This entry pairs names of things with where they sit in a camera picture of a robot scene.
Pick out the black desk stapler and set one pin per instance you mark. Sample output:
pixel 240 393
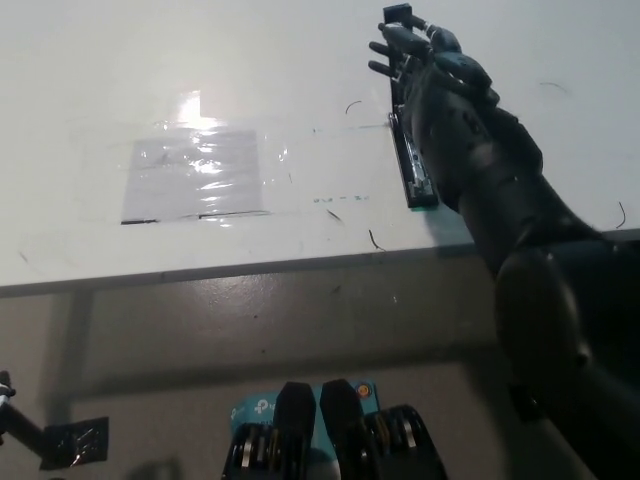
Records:
pixel 417 170

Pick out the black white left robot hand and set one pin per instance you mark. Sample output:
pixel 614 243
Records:
pixel 5 386

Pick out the black floor tape patch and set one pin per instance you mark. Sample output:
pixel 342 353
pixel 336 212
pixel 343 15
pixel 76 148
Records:
pixel 522 400
pixel 75 444

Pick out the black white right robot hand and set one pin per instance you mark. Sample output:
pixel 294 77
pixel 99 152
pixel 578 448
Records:
pixel 465 130

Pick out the white paper sheet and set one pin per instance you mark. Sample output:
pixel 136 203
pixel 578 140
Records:
pixel 192 175

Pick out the clear plastic tape film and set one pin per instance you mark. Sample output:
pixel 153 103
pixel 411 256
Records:
pixel 275 152

